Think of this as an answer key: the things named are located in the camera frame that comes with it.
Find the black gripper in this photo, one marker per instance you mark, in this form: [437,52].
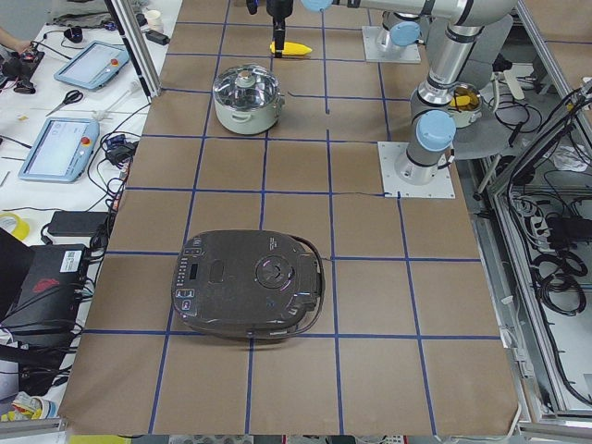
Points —
[278,9]

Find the yellow toy corn cob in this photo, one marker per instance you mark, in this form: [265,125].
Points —
[291,50]

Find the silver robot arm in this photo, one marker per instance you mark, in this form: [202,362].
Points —
[433,128]
[399,29]

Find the glass pot lid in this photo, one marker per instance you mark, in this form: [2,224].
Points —
[246,87]

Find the pale green cooking pot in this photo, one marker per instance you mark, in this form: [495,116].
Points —
[250,122]

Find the person hand at edge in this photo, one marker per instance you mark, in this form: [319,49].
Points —
[19,46]

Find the white paper cup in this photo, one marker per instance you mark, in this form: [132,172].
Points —
[154,20]

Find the blue teach pendant far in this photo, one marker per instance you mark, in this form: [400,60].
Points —
[94,66]

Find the blue teach pendant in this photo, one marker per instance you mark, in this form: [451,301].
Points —
[61,151]
[94,66]

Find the bowl with yellow items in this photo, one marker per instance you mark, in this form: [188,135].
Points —
[465,108]

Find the blue teach pendant near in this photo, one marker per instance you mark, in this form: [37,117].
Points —
[61,151]

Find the dark brown rice cooker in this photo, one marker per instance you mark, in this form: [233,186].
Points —
[248,284]

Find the black power adapter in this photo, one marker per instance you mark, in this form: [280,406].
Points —
[75,223]

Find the yellow tape roll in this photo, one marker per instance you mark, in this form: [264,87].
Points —
[14,225]

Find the black laptop computer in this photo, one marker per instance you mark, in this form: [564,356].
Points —
[40,286]

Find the aluminium frame post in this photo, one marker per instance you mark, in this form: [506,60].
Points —
[131,35]

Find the black handled scissors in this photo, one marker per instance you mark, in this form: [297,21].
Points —
[70,98]

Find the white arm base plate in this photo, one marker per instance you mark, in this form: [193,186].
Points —
[401,178]

